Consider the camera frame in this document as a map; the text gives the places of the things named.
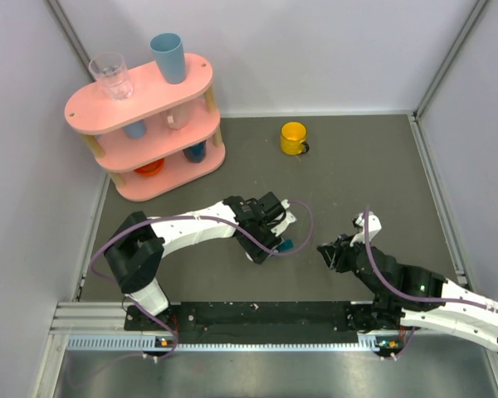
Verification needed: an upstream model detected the clear drinking glass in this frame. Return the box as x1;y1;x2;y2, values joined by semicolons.
89;52;134;100

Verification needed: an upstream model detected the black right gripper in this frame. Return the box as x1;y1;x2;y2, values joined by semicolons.
319;231;386;297

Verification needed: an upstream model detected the light blue plastic tumbler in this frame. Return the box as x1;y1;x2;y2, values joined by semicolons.
149;32;187;85

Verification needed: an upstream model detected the pink three-tier wooden shelf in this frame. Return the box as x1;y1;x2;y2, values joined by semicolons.
64;53;226;201

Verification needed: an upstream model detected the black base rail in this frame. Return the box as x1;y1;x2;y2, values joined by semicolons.
124;301;378;345

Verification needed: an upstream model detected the dark blue faceted cup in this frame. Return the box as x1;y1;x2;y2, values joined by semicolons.
183;141;207;163

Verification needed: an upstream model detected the teal pill organizer box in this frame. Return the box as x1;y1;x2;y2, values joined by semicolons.
275;239;294;253

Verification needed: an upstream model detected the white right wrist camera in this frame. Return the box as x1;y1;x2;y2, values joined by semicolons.
349;211;382;246

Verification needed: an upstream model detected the yellow mug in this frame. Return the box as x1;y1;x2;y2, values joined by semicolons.
281;121;310;156

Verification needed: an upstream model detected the small light blue cup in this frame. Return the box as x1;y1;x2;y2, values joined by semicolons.
123;120;147;139

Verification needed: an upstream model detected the orange plastic bowl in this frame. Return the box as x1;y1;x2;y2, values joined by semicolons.
134;158;164;177

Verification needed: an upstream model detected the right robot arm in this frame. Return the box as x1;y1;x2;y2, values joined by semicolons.
317;235;498;353

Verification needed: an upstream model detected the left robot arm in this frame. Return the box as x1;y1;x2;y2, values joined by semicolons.
103;192;296;329

